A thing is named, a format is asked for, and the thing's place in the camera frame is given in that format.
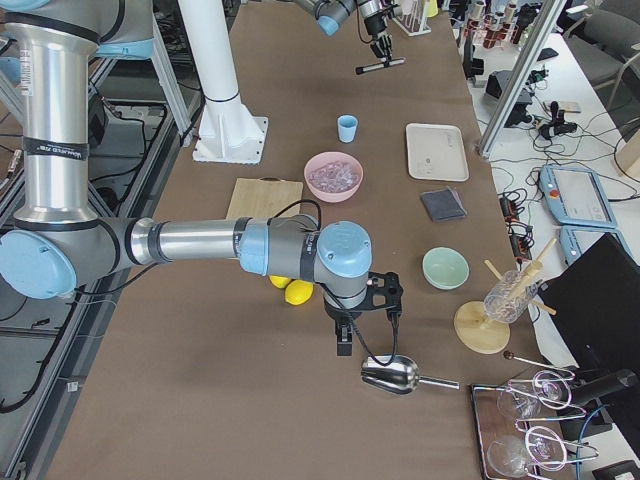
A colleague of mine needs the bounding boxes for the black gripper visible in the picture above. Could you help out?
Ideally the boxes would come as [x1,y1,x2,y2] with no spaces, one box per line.
[323,294,362,356]
[364,12,393,59]

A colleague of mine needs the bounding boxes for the steel muddler black tip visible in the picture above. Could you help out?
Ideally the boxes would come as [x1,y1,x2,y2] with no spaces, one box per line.
[355,57,406,75]

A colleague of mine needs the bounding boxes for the light blue plastic cup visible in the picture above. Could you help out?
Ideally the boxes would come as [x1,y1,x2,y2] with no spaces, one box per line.
[336,114,359,143]

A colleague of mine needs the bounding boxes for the pile of clear ice cubes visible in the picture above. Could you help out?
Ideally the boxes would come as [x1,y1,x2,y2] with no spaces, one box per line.
[308,161,361,193]

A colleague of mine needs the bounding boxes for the pink cup in rack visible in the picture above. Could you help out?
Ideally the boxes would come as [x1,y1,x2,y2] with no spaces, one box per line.
[398,0,416,15]

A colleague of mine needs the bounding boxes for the yellow cup in rack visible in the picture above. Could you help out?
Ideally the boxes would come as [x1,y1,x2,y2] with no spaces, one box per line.
[425,0,440,18]

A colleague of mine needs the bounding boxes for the steel ice scoop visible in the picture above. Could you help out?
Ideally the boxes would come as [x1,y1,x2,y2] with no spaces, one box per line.
[361,355,460,395]

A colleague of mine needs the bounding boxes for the wooden cup stand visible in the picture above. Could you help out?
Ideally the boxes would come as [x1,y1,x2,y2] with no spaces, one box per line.
[454,238,557,354]

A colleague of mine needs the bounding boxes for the lower whole yellow lemon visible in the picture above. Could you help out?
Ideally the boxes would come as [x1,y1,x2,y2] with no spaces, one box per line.
[284,280,314,306]

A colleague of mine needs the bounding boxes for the whole yellow lemon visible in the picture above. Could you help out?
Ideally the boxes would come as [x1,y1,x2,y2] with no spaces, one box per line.
[284,280,314,306]
[269,275,292,289]

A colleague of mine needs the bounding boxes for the upper whole yellow lemon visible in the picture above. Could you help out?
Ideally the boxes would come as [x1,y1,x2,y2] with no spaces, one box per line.
[269,275,292,289]

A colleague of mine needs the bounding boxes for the green ceramic bowl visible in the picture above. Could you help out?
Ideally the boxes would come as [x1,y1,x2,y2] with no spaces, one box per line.
[422,247,470,290]

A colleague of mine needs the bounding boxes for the cream rabbit serving tray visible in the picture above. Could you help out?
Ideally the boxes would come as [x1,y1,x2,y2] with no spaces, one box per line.
[405,123,469,182]

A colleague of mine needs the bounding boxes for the pink bowl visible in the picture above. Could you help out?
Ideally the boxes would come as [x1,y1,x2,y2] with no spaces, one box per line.
[303,151,364,203]

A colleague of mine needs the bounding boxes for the wooden cutting board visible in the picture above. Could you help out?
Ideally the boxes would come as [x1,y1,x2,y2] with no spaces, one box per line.
[226,178,303,219]

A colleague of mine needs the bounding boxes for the grey folded cloth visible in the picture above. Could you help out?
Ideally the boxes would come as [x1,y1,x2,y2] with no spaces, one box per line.
[420,187,467,222]

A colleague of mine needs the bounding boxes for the clear glass on stand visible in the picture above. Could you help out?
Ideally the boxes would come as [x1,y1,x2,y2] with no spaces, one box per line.
[484,270,538,324]

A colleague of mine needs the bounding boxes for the black tray with glasses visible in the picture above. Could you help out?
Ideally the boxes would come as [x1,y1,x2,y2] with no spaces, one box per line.
[470,368,599,479]

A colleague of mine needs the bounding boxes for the upper blue teach pendant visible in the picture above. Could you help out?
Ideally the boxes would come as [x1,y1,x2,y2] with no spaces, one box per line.
[538,165,618,228]

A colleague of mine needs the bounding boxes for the blue teach pendant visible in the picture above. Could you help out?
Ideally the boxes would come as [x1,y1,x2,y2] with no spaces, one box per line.
[559,225,623,266]
[538,165,618,228]

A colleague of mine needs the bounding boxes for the lower blue teach pendant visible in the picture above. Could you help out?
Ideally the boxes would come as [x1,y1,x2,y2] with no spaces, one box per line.
[559,225,623,266]

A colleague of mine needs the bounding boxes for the black monitor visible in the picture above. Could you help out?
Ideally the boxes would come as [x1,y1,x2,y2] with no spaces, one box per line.
[540,233,639,373]

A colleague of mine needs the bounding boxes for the white wire cup rack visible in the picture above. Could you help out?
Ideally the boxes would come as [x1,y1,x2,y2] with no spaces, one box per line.
[393,0,431,37]

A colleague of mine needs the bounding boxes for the aluminium frame post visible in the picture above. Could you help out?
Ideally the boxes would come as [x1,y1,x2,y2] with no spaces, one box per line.
[477,0,565,159]

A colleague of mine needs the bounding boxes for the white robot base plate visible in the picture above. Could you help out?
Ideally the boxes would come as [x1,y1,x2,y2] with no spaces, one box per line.
[179,0,268,165]

